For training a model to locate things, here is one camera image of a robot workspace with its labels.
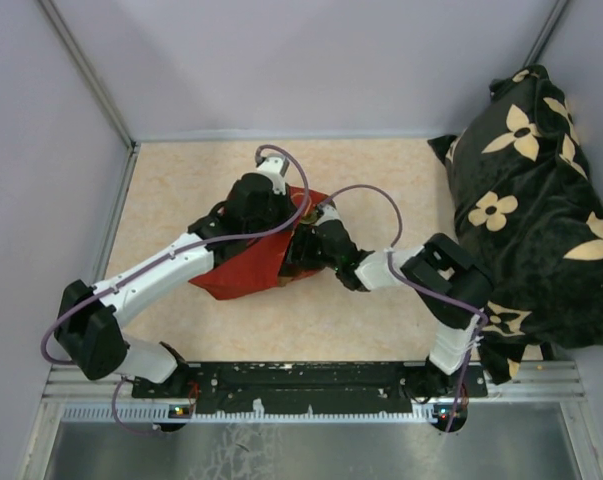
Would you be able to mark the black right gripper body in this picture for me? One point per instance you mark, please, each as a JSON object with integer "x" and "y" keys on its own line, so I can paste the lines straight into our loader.
{"x": 301, "y": 245}

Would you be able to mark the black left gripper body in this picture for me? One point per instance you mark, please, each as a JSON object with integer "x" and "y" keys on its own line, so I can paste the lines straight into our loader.
{"x": 260, "y": 201}

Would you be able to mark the red paper bag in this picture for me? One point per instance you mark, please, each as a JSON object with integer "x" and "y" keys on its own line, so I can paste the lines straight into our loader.
{"x": 245, "y": 267}

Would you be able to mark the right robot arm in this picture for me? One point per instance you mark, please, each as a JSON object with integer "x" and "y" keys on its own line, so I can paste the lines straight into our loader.
{"x": 453, "y": 286}

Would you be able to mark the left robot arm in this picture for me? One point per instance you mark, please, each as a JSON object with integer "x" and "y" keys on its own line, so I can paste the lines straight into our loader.
{"x": 93, "y": 316}

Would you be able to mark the black floral blanket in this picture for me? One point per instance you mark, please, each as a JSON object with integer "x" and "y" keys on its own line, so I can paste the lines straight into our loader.
{"x": 526, "y": 209}

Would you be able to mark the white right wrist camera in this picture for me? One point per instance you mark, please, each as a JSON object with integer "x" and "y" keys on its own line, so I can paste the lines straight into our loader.
{"x": 326, "y": 212}

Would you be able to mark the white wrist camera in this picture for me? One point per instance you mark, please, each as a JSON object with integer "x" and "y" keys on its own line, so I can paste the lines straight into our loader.
{"x": 326, "y": 212}
{"x": 274, "y": 167}

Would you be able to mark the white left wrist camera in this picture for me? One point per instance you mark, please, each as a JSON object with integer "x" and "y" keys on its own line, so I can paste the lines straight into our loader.
{"x": 274, "y": 167}

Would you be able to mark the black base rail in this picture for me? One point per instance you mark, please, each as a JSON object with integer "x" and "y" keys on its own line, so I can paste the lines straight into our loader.
{"x": 310, "y": 387}

